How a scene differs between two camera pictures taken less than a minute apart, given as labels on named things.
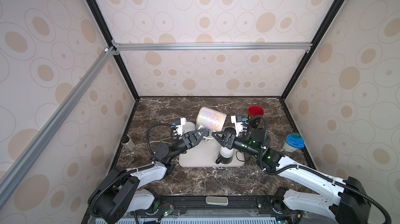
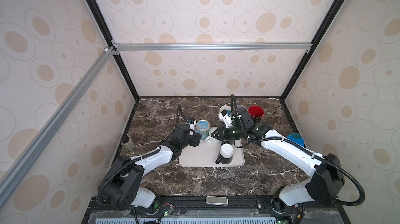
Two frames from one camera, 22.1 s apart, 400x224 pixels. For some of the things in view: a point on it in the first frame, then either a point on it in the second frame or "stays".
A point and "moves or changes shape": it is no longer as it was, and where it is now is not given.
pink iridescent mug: (210, 119) to (241, 109)
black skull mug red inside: (253, 110) stays
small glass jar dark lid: (127, 143) stays
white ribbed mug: (188, 127) moves or changes shape
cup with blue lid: (294, 141) stays
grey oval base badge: (219, 200) stays
